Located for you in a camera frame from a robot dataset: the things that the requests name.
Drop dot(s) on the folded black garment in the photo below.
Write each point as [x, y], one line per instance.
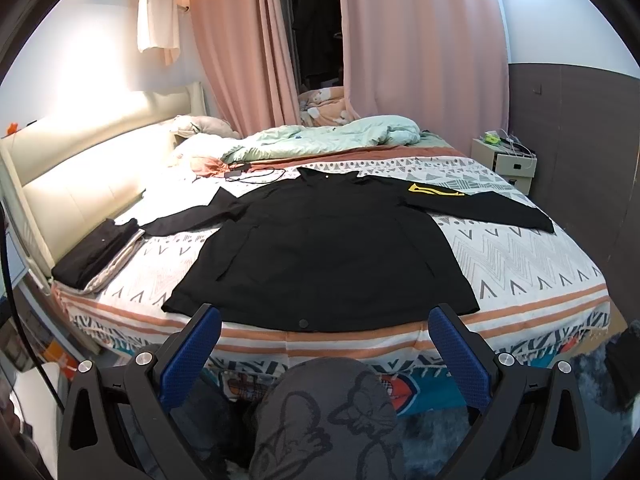
[93, 253]

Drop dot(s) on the white hanging garment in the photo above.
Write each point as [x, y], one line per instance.
[158, 28]

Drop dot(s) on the peach cartoon blanket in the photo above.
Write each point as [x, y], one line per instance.
[324, 107]

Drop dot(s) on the black power adapter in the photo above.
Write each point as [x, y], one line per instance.
[237, 171]

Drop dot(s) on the grey cartoon print trousers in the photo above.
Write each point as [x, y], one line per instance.
[328, 418]

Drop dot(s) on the black jacket yellow patch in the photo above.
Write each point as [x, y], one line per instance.
[332, 253]

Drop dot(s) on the left pink curtain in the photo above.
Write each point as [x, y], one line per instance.
[243, 48]

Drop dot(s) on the grey white pillow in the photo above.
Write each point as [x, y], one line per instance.
[186, 126]

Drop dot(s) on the mint green duvet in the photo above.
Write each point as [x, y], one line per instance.
[298, 141]

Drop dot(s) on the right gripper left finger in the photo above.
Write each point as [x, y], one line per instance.
[94, 442]

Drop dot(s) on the white bedside cabinet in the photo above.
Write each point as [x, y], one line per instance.
[516, 167]

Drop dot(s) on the orange brown cloth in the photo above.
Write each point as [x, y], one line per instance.
[206, 167]

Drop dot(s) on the folded beige garment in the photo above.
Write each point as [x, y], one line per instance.
[115, 265]

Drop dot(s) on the pink curtain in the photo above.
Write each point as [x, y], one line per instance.
[243, 48]
[441, 63]

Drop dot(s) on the cream padded headboard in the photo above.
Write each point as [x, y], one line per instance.
[64, 174]

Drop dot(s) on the green object on cabinet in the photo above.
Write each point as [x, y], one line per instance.
[491, 137]

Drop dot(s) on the right pink curtain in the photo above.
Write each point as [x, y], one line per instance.
[441, 63]

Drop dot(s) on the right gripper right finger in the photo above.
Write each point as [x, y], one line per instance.
[530, 422]

